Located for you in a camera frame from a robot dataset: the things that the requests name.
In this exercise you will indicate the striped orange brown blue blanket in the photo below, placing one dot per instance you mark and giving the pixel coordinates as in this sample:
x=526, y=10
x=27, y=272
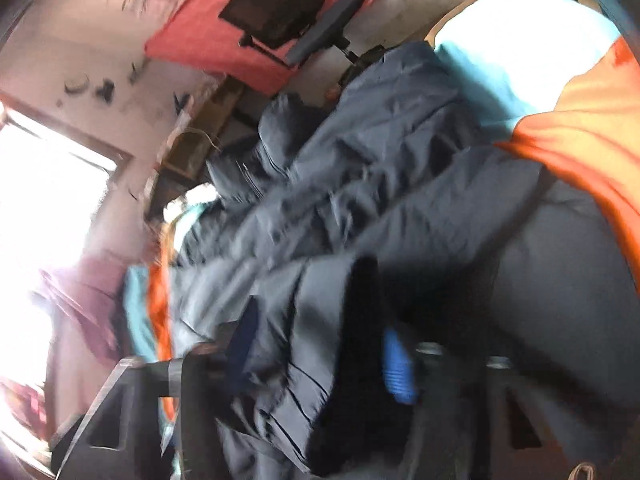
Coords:
x=575, y=135

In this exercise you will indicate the wooden desk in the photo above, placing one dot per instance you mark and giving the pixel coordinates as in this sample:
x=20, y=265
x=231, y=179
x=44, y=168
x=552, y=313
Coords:
x=185, y=160

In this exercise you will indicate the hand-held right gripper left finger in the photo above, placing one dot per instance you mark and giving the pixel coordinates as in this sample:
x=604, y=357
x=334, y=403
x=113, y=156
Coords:
x=242, y=345

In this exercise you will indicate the pink curtain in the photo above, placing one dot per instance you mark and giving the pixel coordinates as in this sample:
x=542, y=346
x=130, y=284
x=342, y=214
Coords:
x=85, y=290

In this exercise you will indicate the black office chair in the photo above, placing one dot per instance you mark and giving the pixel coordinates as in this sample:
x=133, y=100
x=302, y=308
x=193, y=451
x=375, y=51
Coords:
x=275, y=5

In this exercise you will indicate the navy blue jacket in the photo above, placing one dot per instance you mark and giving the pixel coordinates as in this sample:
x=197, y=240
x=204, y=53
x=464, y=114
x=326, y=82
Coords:
x=350, y=185

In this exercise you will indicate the window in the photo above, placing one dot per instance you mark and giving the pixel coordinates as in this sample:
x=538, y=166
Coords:
x=45, y=200

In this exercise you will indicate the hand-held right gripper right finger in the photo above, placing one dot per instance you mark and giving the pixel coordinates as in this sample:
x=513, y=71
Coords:
x=400, y=370

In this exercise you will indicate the red wall cloth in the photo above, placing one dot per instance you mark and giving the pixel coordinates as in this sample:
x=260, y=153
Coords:
x=200, y=35

